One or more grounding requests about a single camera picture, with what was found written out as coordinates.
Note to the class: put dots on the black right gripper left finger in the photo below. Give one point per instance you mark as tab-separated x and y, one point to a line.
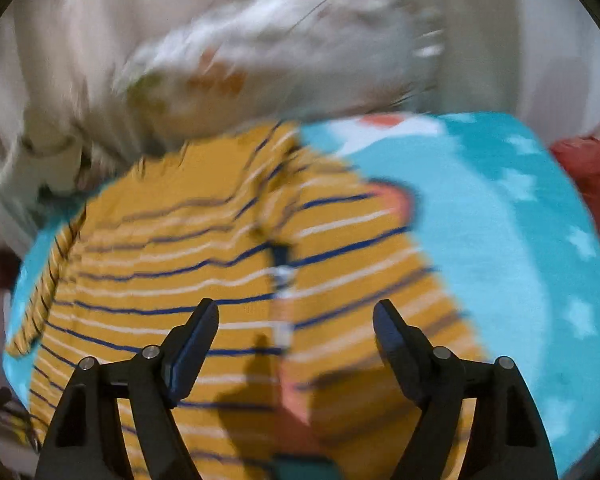
85	439

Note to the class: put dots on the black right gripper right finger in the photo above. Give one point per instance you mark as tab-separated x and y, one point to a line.
507	439

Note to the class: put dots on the mustard striped knit sweater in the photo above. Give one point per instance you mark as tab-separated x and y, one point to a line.
296	249

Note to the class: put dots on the turquoise cartoon fleece blanket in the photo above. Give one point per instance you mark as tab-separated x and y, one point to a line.
510	237

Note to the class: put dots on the small cream black-trimmed pillow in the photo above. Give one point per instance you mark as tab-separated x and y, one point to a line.
50	160

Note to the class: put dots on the beige embroidered curtain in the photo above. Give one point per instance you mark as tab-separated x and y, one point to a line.
61	56

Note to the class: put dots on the white leaf-print pillow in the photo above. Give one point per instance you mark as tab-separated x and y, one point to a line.
248	61

